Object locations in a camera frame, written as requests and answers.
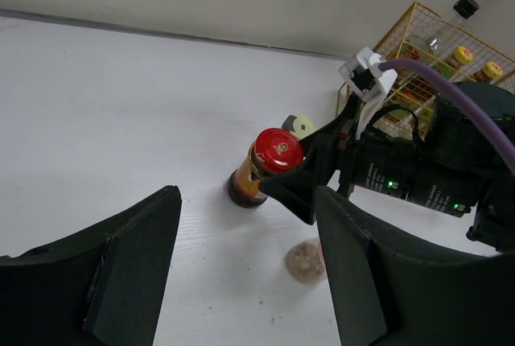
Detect pink-lid spice shaker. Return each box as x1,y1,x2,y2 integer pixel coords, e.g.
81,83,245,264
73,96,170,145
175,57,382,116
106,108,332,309
285,239,326,285

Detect tall red-label sauce bottle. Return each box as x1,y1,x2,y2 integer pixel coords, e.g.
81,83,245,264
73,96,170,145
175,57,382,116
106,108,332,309
398,0,480,63

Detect yellow-lid white shaker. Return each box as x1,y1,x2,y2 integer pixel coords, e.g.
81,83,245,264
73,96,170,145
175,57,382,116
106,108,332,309
281,114,315,140

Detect ketchup bottle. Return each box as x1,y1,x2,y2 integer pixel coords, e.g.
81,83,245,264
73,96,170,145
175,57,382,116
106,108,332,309
431,45,473,80
472,61,503,84

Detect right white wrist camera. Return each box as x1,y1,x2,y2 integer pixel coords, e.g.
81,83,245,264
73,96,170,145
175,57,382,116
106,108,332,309
339,47,398,140

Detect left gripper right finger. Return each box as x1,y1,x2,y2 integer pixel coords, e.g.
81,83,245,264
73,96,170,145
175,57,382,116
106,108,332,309
315,187,514,345

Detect red-lid sauce jar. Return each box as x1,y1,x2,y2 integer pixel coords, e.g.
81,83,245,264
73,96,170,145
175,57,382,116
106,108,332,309
226,128,304,208

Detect yellow wire basket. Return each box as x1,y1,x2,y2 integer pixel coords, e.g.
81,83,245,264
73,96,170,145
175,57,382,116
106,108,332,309
336,1,515,138

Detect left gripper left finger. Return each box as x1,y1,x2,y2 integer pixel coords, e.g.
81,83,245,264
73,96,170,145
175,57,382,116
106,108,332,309
1,186,182,345

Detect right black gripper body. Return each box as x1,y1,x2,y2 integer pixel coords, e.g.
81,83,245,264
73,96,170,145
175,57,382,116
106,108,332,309
336,104,422,198

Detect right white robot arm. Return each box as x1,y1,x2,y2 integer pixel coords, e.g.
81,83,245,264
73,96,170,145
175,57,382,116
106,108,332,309
259,95,514,252

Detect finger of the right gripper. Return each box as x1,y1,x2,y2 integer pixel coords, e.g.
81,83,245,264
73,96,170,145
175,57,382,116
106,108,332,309
259,94,361,225

